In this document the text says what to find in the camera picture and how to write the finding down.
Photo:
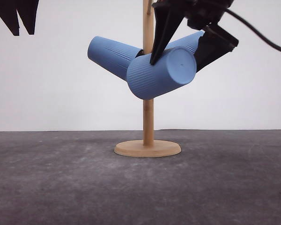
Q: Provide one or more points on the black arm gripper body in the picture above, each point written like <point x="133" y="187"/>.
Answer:
<point x="200" y="13"/>

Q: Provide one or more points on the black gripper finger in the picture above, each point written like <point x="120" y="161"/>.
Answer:
<point x="213" y="45"/>
<point x="8" y="14"/>
<point x="168" y="15"/>
<point x="27" y="11"/>

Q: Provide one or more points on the blue ribbed cup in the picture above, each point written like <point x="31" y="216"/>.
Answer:
<point x="114" y="56"/>
<point x="189" y="42"/>
<point x="175" y="68"/>

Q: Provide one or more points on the wooden cup tree stand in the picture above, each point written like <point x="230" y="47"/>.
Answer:
<point x="148" y="147"/>

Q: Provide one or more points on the dark grey table mat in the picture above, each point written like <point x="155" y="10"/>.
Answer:
<point x="220" y="177"/>

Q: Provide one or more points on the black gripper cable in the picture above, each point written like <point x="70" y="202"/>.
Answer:
<point x="247" y="24"/>

